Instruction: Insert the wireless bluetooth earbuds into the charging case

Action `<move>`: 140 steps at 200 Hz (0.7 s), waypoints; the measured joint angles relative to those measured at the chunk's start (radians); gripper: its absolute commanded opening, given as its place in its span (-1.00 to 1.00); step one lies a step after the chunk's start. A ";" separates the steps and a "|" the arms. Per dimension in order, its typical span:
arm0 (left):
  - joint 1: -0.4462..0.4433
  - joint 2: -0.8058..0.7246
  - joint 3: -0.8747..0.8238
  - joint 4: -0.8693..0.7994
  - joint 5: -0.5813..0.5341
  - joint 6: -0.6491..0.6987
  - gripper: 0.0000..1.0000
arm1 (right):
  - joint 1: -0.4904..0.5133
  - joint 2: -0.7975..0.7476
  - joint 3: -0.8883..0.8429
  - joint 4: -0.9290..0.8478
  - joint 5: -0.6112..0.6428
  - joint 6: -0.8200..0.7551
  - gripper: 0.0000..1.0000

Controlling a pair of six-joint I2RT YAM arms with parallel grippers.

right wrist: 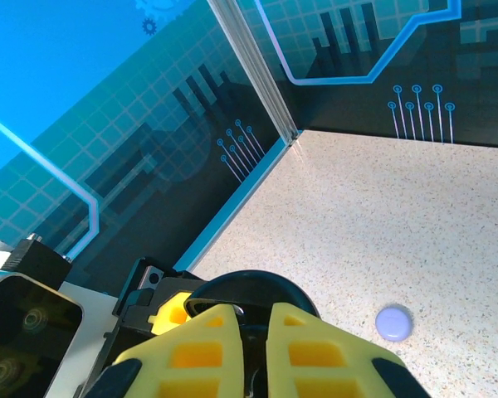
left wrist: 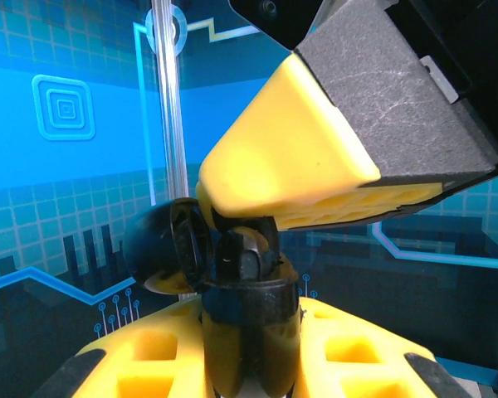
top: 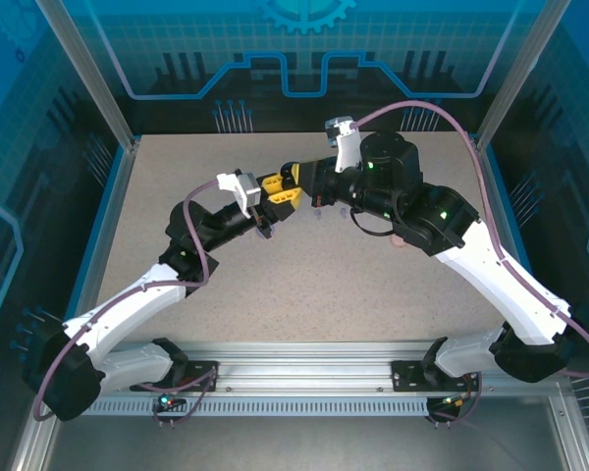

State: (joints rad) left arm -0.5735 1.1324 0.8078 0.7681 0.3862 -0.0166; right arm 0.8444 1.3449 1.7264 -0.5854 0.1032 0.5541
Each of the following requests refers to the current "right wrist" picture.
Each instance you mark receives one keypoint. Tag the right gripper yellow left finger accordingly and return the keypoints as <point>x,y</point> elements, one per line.
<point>191,360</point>

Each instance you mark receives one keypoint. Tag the aluminium table side rail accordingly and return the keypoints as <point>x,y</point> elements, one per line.
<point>237,203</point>

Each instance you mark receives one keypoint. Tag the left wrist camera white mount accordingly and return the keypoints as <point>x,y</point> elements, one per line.
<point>25,323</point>

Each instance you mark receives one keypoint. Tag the purple earbud charging case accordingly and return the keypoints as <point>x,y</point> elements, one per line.
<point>394,323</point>

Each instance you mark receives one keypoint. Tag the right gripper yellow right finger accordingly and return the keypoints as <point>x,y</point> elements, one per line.
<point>323,360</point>

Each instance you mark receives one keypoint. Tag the aluminium corner frame post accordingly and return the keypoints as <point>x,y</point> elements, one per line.
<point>253,66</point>

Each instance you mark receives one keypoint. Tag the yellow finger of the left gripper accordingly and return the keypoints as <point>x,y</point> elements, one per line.
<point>172,315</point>

